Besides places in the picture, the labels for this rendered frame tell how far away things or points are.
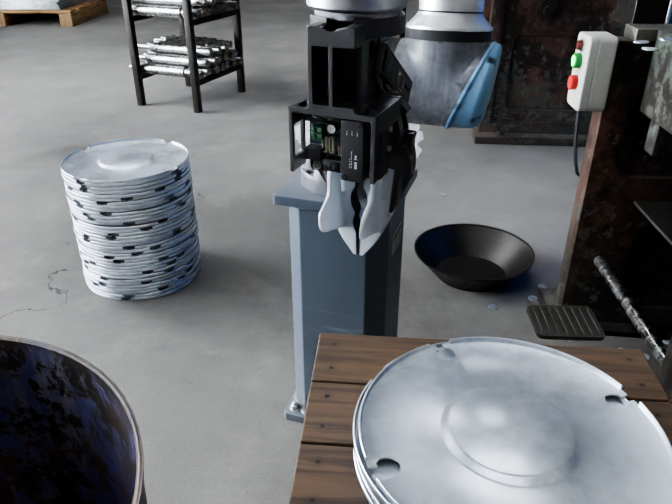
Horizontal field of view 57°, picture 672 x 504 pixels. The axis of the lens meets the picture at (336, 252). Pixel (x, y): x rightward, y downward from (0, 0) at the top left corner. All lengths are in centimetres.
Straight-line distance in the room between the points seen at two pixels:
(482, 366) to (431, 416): 10
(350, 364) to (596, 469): 29
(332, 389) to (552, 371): 24
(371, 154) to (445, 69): 40
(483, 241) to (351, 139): 129
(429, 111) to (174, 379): 75
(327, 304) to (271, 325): 43
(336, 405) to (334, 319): 34
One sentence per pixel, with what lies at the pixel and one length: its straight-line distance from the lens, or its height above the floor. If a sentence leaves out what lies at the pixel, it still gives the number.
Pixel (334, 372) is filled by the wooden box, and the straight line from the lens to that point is 74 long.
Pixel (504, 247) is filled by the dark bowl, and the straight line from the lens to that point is 172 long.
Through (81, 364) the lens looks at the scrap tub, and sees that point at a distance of 60.
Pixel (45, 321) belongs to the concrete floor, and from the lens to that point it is 158.
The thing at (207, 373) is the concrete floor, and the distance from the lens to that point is 132.
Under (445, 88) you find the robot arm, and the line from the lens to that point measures 86.
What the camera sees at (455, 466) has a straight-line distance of 60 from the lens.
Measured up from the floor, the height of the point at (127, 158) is 31.
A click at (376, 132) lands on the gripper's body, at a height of 68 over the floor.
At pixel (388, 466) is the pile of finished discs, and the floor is 38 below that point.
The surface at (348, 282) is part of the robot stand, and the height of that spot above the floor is 31.
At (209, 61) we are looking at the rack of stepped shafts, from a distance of 303.
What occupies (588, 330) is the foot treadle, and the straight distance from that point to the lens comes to 122.
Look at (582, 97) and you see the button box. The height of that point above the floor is 52.
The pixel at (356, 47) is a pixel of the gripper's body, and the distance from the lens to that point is 45.
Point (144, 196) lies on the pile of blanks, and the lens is 146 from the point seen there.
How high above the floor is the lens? 83
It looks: 29 degrees down
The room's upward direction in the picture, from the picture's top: straight up
